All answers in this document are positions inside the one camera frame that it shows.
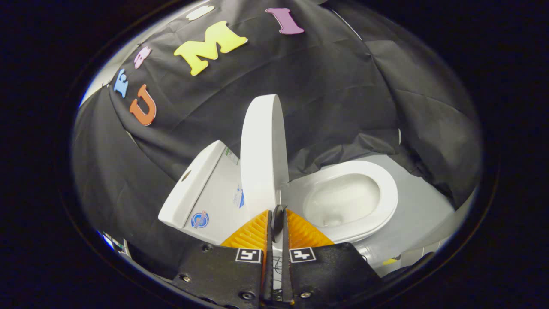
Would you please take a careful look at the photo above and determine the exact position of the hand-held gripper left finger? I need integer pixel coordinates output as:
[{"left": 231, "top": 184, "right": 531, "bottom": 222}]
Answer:
[{"left": 172, "top": 209, "right": 274, "bottom": 308}]

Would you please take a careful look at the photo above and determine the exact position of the white toilet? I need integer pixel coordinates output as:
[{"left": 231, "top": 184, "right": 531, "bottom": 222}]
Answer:
[{"left": 158, "top": 140, "right": 399, "bottom": 246}]

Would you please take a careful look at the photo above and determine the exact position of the black lid pull tab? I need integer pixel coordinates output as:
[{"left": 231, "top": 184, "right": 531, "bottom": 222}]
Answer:
[{"left": 271, "top": 205, "right": 287, "bottom": 241}]

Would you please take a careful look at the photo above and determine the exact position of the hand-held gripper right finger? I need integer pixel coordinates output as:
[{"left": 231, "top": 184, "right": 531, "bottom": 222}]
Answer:
[{"left": 281, "top": 209, "right": 382, "bottom": 303}]

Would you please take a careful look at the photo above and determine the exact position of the white toilet lid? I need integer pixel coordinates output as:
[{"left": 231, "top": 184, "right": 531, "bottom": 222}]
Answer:
[{"left": 240, "top": 94, "right": 290, "bottom": 218}]

